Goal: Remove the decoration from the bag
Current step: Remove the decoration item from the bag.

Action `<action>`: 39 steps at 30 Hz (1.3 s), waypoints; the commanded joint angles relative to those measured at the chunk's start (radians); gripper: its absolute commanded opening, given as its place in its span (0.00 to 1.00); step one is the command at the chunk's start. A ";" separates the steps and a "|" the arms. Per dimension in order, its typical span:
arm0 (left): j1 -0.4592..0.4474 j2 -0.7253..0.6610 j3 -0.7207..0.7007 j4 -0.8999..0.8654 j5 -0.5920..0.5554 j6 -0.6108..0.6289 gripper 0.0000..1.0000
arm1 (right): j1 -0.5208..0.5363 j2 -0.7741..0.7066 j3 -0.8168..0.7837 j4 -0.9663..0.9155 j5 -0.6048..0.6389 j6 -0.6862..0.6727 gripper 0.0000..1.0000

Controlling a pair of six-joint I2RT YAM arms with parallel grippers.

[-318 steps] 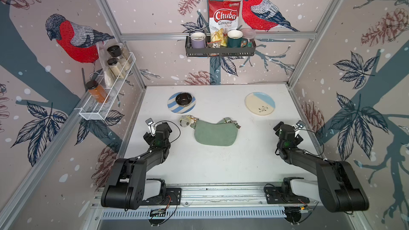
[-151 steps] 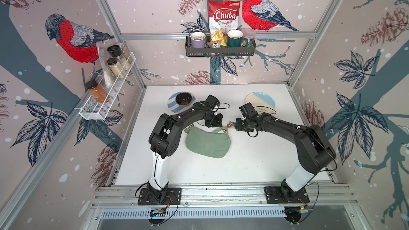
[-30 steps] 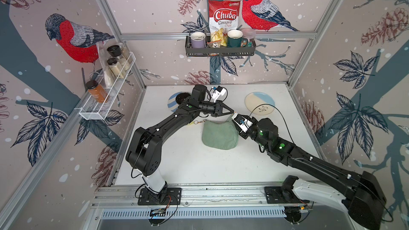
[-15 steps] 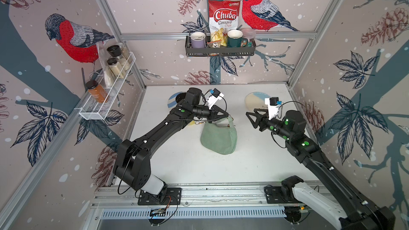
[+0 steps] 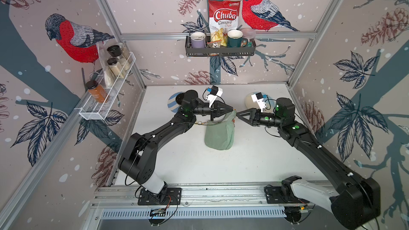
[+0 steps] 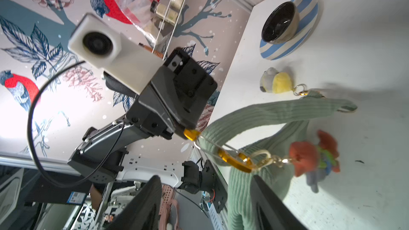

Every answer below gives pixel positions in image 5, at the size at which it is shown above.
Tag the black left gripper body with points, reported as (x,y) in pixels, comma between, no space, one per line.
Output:
(202,109)

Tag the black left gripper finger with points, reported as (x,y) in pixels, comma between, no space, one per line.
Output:
(222,106)
(230,116)

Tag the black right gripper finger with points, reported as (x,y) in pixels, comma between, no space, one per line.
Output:
(250,121)
(246,113)

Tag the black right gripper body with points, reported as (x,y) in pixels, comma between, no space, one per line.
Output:
(268,119)

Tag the green fabric handbag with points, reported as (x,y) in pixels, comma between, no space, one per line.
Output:
(220,135)

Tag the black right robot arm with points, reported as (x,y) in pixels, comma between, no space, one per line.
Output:
(354,202)

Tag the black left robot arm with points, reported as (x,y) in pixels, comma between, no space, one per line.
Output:
(138,159)

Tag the red Chuba chips bag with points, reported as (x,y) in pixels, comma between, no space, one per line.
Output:
(223,15)

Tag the cream and blue plate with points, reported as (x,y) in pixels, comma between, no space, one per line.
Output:
(269,102)

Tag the black bowl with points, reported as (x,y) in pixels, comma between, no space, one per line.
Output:
(180,99)

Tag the blue striped plate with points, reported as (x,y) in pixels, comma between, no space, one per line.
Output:
(173,106)

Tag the yellow snack packet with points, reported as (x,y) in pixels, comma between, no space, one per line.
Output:
(219,38)

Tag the purple mug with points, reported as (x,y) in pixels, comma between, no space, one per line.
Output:
(198,40)

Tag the green mug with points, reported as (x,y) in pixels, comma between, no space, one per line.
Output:
(236,39)

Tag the pink lidded jar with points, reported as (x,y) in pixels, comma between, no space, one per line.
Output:
(248,37)

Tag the tall black lid spice jar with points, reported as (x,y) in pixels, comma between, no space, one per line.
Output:
(116,52)

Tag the orange spice jar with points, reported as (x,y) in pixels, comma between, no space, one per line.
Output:
(97,91)

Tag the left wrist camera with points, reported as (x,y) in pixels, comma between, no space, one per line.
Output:
(213,93)

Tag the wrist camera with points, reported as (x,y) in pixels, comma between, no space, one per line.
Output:
(213,93)
(260,99)

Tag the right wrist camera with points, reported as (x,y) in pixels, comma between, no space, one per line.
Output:
(260,99)

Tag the black wall shelf basket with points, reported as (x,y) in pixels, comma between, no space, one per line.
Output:
(220,51)

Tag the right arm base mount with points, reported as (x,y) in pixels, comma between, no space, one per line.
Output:
(284,191)

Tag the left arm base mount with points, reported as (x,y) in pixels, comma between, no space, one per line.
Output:
(159,195)

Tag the white wire wall rack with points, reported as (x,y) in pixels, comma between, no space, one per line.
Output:
(93,110)

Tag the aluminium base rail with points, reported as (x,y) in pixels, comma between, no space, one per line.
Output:
(213,195)

